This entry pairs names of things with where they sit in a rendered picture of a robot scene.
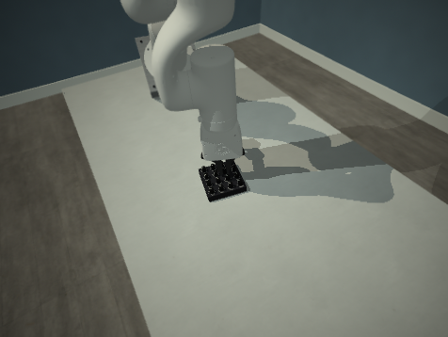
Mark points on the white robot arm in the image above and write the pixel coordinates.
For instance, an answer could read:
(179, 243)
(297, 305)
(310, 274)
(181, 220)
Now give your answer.
(207, 80)

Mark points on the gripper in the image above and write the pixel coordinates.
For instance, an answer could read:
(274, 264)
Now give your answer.
(221, 145)

